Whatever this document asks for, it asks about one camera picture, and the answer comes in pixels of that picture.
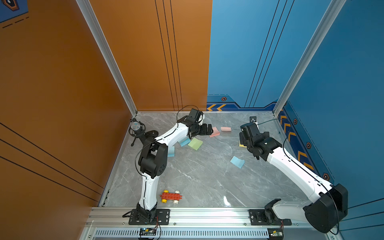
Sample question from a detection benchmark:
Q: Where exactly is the pink memo pad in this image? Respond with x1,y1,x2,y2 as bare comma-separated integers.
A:
210,127,220,138

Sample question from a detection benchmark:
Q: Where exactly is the torn pink page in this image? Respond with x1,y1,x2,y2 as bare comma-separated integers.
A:
221,127,232,132

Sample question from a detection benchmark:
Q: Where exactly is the blue curved memo pad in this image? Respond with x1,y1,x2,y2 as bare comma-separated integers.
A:
230,156,245,169

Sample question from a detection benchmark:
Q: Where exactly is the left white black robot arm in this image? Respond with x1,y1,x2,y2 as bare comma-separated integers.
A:
129,108,214,223

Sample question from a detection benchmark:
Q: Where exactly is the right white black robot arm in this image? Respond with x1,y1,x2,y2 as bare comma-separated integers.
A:
239,123,348,234

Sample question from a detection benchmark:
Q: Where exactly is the large green memo pad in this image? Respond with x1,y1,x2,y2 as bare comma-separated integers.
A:
188,138,203,151

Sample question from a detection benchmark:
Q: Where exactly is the blue memo pad centre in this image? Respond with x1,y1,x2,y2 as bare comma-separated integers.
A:
178,137,191,147

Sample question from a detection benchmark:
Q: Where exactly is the light blue memo pad left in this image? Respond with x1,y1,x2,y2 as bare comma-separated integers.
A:
168,146,175,158

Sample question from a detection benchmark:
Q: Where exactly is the red toy brick car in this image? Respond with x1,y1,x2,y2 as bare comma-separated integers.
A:
160,190,183,204

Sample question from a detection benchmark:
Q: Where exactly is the right circuit board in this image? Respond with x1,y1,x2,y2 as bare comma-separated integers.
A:
268,229,284,240

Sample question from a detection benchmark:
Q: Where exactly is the left green circuit board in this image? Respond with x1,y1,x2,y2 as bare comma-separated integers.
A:
139,228,158,237

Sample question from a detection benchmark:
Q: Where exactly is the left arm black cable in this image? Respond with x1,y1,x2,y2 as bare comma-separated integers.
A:
134,104,199,208

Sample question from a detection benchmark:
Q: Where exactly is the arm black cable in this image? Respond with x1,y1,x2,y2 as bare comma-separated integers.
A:
257,118,341,235
134,104,199,208

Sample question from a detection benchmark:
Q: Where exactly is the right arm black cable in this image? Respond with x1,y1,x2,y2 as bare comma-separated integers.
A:
257,118,341,235

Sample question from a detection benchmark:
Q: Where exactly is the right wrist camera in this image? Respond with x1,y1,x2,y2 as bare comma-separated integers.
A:
250,116,257,123

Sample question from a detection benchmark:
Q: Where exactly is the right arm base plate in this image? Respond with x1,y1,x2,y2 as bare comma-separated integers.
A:
248,209,292,226

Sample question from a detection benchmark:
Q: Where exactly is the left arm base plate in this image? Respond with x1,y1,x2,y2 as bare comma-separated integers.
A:
129,209,171,226

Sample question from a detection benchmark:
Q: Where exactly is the aluminium front rail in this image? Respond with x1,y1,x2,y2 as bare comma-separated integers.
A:
80,207,343,240

